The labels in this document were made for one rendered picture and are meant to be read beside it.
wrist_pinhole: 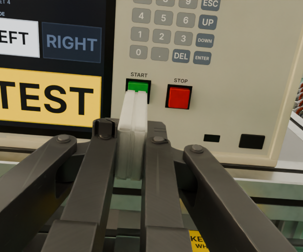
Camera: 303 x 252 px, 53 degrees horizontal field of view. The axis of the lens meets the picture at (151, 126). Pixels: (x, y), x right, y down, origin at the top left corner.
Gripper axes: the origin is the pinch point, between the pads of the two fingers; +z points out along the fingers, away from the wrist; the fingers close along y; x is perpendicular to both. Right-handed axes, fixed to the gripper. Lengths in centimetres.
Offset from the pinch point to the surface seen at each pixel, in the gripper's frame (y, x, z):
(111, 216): -2.4, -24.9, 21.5
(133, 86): -0.3, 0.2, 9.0
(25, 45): -9.8, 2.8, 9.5
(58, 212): -10.7, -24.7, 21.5
